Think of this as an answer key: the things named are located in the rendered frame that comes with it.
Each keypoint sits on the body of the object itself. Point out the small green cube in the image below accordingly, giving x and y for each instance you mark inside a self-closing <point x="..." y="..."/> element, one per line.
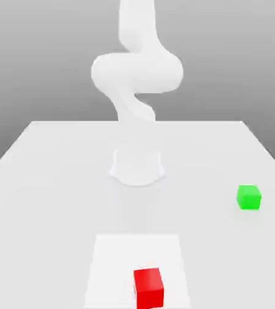
<point x="249" y="197"/>

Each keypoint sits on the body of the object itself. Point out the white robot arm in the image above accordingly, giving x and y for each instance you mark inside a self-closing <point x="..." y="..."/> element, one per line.
<point x="137" y="72"/>

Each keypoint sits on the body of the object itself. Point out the small red cube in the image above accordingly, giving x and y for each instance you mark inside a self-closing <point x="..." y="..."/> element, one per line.
<point x="148" y="288"/>

